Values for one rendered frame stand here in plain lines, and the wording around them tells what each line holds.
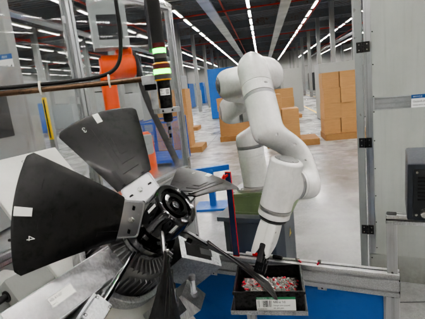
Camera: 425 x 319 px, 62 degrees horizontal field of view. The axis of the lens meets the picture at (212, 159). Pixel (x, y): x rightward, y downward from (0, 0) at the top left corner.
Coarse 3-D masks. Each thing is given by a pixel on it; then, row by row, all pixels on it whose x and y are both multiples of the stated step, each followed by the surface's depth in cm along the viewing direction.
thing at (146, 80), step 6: (144, 78) 90; (150, 78) 90; (144, 84) 90; (150, 84) 90; (150, 90) 90; (156, 90) 91; (156, 96) 91; (156, 102) 92; (156, 108) 92; (162, 108) 92; (168, 108) 90; (174, 108) 91
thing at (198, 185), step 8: (176, 168) 123; (184, 168) 123; (176, 176) 117; (184, 176) 117; (192, 176) 117; (200, 176) 118; (176, 184) 111; (184, 184) 110; (192, 184) 109; (200, 184) 109; (208, 184) 111; (216, 184) 112; (224, 184) 115; (232, 184) 118; (184, 192) 103; (192, 192) 101; (200, 192) 103; (208, 192) 104
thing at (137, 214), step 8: (128, 200) 82; (128, 208) 83; (136, 208) 84; (128, 216) 83; (136, 216) 85; (120, 224) 82; (128, 224) 83; (136, 224) 85; (120, 232) 82; (136, 232) 85
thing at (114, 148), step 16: (112, 112) 101; (128, 112) 103; (96, 128) 97; (112, 128) 98; (128, 128) 100; (80, 144) 95; (96, 144) 95; (112, 144) 96; (128, 144) 97; (144, 144) 98; (96, 160) 94; (112, 160) 94; (128, 160) 95; (144, 160) 95; (112, 176) 93; (128, 176) 93
